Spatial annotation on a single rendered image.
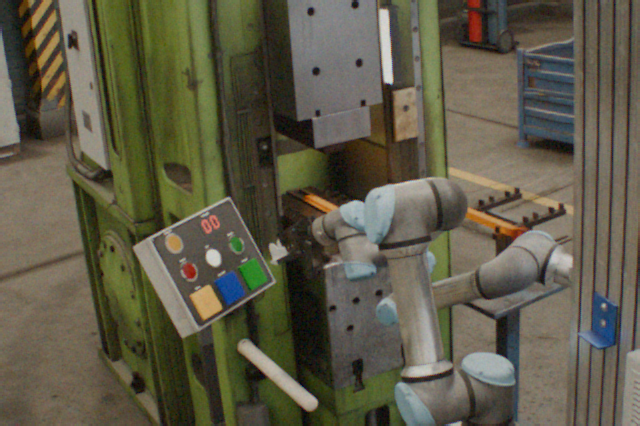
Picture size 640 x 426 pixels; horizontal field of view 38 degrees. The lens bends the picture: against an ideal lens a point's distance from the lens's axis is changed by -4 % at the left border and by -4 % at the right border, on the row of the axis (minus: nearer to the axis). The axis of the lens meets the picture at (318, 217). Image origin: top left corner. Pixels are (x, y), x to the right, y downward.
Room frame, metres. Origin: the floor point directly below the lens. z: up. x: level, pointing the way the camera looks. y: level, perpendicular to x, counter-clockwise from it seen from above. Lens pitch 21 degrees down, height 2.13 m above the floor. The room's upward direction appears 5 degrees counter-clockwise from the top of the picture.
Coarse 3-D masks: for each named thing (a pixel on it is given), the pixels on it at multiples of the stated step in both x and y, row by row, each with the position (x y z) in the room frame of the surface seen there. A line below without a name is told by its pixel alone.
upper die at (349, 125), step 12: (360, 108) 2.88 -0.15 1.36; (276, 120) 3.01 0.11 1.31; (288, 120) 2.94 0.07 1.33; (312, 120) 2.80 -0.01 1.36; (324, 120) 2.82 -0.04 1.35; (336, 120) 2.84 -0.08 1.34; (348, 120) 2.86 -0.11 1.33; (360, 120) 2.88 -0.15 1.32; (288, 132) 2.94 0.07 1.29; (300, 132) 2.87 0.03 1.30; (312, 132) 2.80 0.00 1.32; (324, 132) 2.82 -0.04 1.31; (336, 132) 2.83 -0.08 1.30; (348, 132) 2.85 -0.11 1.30; (360, 132) 2.87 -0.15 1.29; (312, 144) 2.81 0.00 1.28; (324, 144) 2.81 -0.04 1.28
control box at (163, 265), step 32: (192, 224) 2.49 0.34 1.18; (224, 224) 2.56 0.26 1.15; (160, 256) 2.35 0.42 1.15; (192, 256) 2.42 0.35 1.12; (224, 256) 2.49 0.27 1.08; (256, 256) 2.56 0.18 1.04; (160, 288) 2.35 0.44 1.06; (192, 288) 2.35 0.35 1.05; (256, 288) 2.49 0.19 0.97; (192, 320) 2.29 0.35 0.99
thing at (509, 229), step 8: (472, 216) 2.86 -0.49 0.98; (480, 216) 2.84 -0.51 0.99; (488, 216) 2.83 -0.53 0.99; (488, 224) 2.80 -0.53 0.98; (496, 224) 2.77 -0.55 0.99; (504, 224) 2.76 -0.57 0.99; (512, 224) 2.75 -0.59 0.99; (504, 232) 2.73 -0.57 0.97; (512, 232) 2.70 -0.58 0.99; (520, 232) 2.68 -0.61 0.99
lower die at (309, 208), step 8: (288, 192) 3.20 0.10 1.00; (312, 192) 3.19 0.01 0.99; (320, 192) 3.19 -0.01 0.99; (288, 200) 3.14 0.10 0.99; (296, 200) 3.13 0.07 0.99; (304, 200) 3.10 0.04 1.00; (328, 200) 3.10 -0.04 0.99; (336, 200) 3.09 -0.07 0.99; (288, 208) 3.09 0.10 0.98; (296, 208) 3.05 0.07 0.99; (304, 208) 3.05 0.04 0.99; (312, 208) 3.04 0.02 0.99; (320, 208) 3.01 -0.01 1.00; (320, 216) 2.96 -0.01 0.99; (328, 248) 2.81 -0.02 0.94; (336, 248) 2.82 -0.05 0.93
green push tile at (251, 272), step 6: (246, 264) 2.51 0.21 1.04; (252, 264) 2.52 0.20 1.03; (258, 264) 2.54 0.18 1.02; (240, 270) 2.49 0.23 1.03; (246, 270) 2.50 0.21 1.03; (252, 270) 2.51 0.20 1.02; (258, 270) 2.53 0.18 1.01; (246, 276) 2.48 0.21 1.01; (252, 276) 2.50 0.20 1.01; (258, 276) 2.51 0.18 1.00; (264, 276) 2.53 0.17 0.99; (246, 282) 2.48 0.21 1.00; (252, 282) 2.49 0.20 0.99; (258, 282) 2.50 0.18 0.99; (264, 282) 2.52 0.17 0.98; (252, 288) 2.47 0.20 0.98
